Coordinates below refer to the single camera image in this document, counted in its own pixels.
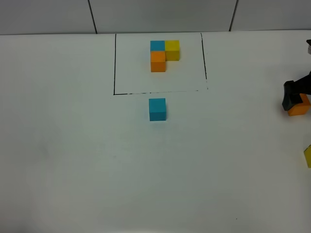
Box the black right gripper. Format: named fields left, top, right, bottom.
left=282, top=73, right=311, bottom=111

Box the blue template block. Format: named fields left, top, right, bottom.
left=150, top=40, right=165, bottom=51

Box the yellow template block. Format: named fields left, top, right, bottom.
left=165, top=40, right=180, bottom=61

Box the orange template block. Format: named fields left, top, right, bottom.
left=150, top=51, right=166, bottom=72

